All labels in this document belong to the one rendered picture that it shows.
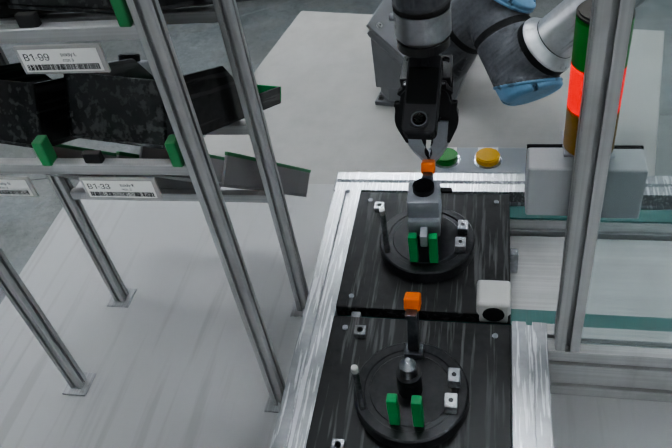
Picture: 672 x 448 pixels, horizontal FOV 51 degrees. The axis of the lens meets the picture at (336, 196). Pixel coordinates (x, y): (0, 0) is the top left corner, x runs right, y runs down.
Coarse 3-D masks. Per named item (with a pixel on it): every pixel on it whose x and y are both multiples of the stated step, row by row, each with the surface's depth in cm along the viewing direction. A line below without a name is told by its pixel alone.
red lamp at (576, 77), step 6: (570, 72) 68; (576, 72) 66; (570, 78) 68; (576, 78) 67; (582, 78) 66; (570, 84) 68; (576, 84) 67; (582, 84) 66; (570, 90) 69; (576, 90) 68; (570, 96) 69; (576, 96) 68; (570, 102) 69; (576, 102) 68; (570, 108) 70; (576, 108) 69; (576, 114) 69
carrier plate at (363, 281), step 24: (360, 192) 116; (384, 192) 116; (360, 216) 112; (480, 216) 108; (504, 216) 108; (360, 240) 108; (480, 240) 105; (504, 240) 104; (360, 264) 105; (384, 264) 104; (480, 264) 101; (504, 264) 101; (360, 288) 101; (384, 288) 101; (408, 288) 100; (432, 288) 99; (456, 288) 99; (384, 312) 98; (432, 312) 97; (456, 312) 96
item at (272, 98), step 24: (120, 72) 86; (144, 72) 90; (216, 72) 82; (72, 96) 78; (96, 96) 77; (120, 96) 76; (144, 96) 74; (192, 96) 78; (216, 96) 83; (264, 96) 95; (72, 120) 79; (96, 120) 78; (120, 120) 76; (144, 120) 75; (168, 120) 75; (216, 120) 84; (144, 144) 76
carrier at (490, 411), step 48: (336, 336) 96; (384, 336) 94; (432, 336) 93; (480, 336) 92; (336, 384) 90; (384, 384) 87; (432, 384) 86; (480, 384) 87; (336, 432) 85; (384, 432) 82; (432, 432) 81; (480, 432) 83
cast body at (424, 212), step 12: (420, 180) 98; (408, 192) 98; (420, 192) 96; (432, 192) 97; (408, 204) 96; (420, 204) 96; (432, 204) 96; (408, 216) 98; (420, 216) 98; (432, 216) 97; (420, 228) 98; (432, 228) 98; (420, 240) 97
